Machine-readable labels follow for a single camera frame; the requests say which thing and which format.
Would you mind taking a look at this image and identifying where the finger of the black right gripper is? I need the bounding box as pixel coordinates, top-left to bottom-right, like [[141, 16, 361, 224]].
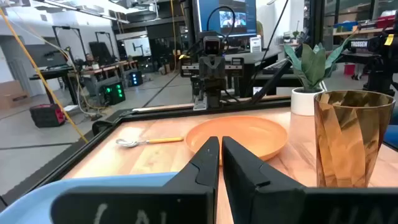
[[198, 57, 213, 91], [212, 57, 226, 91]]

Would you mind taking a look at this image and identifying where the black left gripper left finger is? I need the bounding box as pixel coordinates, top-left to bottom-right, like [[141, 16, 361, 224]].
[[50, 136, 220, 224]]

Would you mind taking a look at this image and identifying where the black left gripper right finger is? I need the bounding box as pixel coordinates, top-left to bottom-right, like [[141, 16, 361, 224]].
[[221, 136, 398, 224]]

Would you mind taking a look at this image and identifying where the yellow-handled metal spoon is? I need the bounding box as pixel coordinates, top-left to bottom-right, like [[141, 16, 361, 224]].
[[115, 136, 185, 148]]

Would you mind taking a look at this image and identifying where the orange plate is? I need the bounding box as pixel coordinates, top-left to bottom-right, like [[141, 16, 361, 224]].
[[184, 115, 289, 166]]

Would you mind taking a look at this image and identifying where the blue plastic tray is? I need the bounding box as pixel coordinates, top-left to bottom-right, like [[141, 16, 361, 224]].
[[0, 172, 180, 224]]

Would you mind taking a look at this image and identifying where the white card stand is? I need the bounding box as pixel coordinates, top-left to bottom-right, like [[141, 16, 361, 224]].
[[249, 35, 262, 54]]

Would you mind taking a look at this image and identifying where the black computer with blue lights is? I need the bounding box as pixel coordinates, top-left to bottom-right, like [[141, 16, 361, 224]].
[[128, 70, 144, 88]]

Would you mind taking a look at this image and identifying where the white board screen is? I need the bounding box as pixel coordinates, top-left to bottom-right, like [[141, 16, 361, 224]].
[[123, 36, 152, 58]]

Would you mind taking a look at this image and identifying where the black computer keyboard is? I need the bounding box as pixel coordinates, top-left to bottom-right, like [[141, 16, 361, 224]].
[[262, 58, 292, 75]]

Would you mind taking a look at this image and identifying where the computer monitor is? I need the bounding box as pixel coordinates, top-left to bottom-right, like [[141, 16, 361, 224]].
[[192, 0, 259, 40]]

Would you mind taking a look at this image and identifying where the black computer with green lights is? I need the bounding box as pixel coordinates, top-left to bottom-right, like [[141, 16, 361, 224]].
[[103, 82, 126, 106]]

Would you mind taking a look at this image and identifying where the long wooden workbench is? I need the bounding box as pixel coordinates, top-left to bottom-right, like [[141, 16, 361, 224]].
[[30, 59, 139, 105]]

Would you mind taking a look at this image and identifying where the green plant in white pot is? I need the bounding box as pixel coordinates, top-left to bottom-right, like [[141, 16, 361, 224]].
[[283, 34, 355, 117]]

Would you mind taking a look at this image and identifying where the person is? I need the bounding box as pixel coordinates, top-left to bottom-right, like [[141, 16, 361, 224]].
[[352, 63, 365, 81], [84, 53, 96, 68]]

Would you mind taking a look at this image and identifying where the blue storage bin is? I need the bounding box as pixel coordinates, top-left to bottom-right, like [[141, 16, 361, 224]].
[[334, 21, 358, 32]]

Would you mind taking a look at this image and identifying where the red and black case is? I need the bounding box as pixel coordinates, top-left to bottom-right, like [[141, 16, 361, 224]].
[[29, 103, 67, 129]]

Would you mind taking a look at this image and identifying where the wooden shelf board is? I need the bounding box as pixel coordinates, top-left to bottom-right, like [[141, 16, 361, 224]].
[[332, 26, 398, 37]]

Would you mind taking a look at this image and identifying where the brown cardboard box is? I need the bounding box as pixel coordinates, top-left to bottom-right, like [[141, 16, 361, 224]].
[[0, 80, 32, 110]]

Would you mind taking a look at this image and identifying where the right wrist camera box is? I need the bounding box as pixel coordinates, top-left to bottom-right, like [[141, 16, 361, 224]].
[[202, 35, 222, 57]]

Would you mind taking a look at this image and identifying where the white metal bracket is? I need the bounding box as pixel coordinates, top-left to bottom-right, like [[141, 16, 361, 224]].
[[192, 95, 208, 111]]

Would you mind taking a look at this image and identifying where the yellow hanging cable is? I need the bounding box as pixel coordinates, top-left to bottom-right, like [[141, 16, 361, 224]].
[[169, 0, 177, 73], [0, 7, 90, 144]]

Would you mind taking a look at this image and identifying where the black aluminium table frame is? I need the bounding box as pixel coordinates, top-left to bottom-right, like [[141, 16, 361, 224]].
[[0, 46, 301, 212]]

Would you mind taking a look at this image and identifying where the black camera cable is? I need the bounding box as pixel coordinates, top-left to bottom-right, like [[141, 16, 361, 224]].
[[206, 5, 237, 43]]

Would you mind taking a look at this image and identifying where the thin black cable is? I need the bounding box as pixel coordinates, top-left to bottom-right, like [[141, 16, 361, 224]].
[[248, 0, 290, 94]]

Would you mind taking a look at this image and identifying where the black metal stand frame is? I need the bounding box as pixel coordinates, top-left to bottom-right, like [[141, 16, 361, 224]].
[[94, 30, 116, 58], [51, 25, 87, 62]]

